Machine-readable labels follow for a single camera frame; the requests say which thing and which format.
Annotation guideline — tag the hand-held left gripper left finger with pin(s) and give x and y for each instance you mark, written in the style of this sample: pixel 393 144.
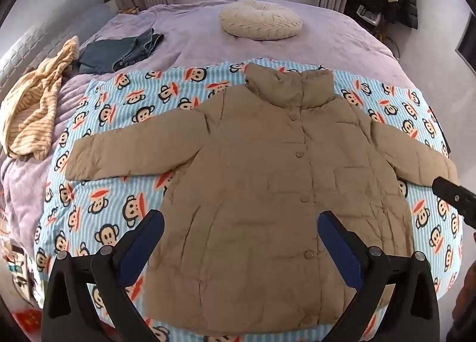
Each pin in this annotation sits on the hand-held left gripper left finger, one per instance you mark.
pixel 141 241

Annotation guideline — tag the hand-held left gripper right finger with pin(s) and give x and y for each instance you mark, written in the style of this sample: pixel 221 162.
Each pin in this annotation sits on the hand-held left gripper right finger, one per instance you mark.
pixel 342 249

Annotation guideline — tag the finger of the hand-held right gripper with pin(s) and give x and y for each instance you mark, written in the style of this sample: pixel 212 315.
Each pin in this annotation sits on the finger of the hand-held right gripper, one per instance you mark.
pixel 452 193

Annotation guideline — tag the tan padded jacket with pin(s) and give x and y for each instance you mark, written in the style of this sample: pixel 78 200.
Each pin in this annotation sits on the tan padded jacket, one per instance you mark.
pixel 260 178

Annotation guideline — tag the blue striped monkey print blanket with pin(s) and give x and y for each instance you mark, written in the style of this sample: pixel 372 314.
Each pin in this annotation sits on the blue striped monkey print blanket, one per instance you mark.
pixel 111 186

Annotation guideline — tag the person's brown clothing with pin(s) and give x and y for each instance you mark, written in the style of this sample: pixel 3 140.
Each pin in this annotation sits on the person's brown clothing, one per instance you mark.
pixel 465 305

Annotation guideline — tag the bedside clutter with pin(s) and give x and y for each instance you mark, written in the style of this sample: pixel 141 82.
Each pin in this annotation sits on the bedside clutter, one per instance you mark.
pixel 18 271

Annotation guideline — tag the red printed object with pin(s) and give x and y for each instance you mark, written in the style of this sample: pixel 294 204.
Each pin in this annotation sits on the red printed object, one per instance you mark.
pixel 28 323

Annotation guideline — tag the yellow striped cloth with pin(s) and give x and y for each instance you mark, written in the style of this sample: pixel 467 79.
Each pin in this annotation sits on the yellow striped cloth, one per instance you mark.
pixel 33 111

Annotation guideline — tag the folded blue jeans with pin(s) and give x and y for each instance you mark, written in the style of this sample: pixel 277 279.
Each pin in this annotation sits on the folded blue jeans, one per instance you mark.
pixel 111 54

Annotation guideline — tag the small grey device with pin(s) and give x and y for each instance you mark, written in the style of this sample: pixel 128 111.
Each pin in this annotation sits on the small grey device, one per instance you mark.
pixel 367 15

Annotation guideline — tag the purple bed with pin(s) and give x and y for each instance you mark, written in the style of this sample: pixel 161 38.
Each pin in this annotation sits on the purple bed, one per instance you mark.
pixel 193 37

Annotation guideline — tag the grey quilted headboard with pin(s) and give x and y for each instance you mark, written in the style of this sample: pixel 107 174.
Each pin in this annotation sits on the grey quilted headboard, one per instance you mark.
pixel 37 29

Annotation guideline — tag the round cream knitted cushion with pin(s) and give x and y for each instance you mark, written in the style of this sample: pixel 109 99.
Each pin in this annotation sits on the round cream knitted cushion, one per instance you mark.
pixel 260 20

